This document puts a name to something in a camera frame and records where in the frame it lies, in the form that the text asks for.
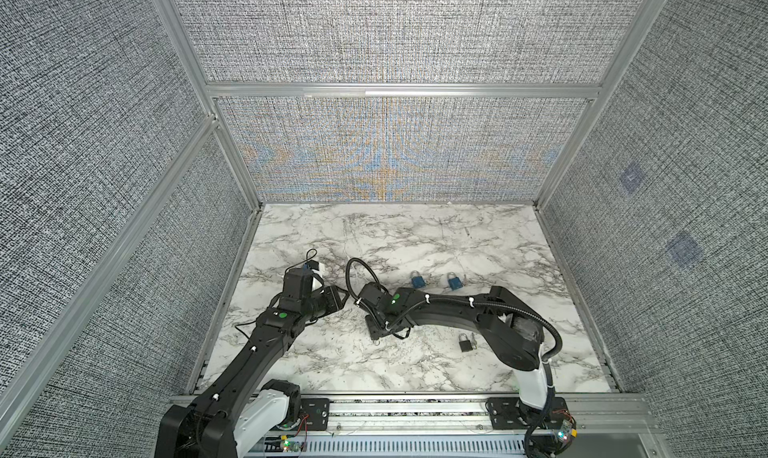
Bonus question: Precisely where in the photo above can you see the blue padlock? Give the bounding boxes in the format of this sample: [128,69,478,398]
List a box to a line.
[410,271,427,289]
[446,272,463,291]

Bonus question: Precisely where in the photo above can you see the black padlock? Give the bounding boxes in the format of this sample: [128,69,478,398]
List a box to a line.
[458,333,477,353]

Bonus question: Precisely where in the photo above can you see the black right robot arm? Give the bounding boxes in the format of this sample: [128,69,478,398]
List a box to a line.
[355,282,563,410]

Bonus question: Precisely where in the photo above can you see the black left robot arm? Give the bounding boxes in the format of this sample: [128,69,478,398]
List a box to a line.
[154,266,350,457]

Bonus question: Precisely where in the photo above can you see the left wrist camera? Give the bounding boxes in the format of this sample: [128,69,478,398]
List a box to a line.
[303,259,325,291]

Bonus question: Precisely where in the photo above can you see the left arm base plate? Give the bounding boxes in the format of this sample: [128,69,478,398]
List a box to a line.
[270,398,331,435]

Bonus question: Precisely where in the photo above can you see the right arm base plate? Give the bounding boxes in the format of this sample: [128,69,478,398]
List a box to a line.
[485,396,576,434]

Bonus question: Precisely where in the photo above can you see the aluminium front rail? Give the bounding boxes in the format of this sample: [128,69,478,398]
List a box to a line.
[149,391,667,458]

